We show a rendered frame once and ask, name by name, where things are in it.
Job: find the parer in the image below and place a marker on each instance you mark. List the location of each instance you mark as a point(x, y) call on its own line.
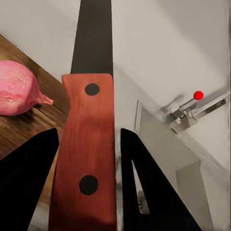
point(83, 195)

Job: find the cutting board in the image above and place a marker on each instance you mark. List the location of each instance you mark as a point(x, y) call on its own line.
point(18, 129)

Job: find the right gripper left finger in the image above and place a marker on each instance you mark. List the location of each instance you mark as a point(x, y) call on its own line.
point(23, 174)

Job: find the drop in sink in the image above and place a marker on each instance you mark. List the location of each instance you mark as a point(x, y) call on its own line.
point(205, 193)

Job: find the vidalia onion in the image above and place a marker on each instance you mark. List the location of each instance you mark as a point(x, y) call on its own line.
point(19, 90)

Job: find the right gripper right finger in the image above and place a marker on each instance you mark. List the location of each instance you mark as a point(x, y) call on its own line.
point(167, 210)

